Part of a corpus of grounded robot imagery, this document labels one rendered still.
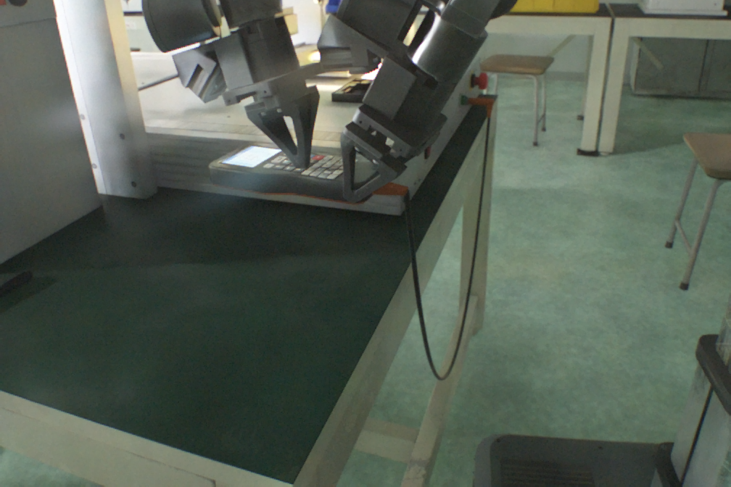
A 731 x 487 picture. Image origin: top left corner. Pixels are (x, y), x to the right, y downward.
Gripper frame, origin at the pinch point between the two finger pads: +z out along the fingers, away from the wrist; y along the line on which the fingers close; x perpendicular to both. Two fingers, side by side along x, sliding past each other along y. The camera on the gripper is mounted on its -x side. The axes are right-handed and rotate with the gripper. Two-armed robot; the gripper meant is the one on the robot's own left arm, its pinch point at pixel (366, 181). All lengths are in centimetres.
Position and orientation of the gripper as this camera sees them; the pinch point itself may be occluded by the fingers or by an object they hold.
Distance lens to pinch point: 59.4
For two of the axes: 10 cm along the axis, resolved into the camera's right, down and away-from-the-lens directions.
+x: 8.0, 5.8, -1.4
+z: -4.2, 7.2, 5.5
